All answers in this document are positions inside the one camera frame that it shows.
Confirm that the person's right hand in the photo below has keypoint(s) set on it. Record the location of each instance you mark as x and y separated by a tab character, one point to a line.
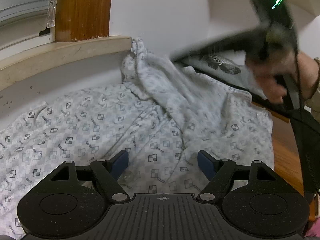
268	85

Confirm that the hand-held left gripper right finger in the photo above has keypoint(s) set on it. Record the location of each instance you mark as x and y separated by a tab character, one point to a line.
206	163

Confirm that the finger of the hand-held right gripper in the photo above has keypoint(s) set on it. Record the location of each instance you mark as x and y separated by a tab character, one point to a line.
225	43

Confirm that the grey window blind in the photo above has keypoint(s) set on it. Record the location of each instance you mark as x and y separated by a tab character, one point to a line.
20	7

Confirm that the grey printed t-shirt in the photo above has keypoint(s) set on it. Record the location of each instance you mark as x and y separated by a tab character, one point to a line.
225	66

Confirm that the wooden window frame post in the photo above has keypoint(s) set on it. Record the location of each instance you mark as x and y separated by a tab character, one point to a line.
82	7

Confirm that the person's right forearm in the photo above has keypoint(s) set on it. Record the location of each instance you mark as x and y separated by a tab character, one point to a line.
315	100

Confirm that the white checker print shirt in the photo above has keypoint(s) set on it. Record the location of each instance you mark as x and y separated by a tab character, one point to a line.
87	125

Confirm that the beige window sill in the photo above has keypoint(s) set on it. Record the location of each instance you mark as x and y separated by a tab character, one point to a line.
62	55

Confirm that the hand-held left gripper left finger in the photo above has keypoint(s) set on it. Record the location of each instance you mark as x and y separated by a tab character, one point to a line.
120	163

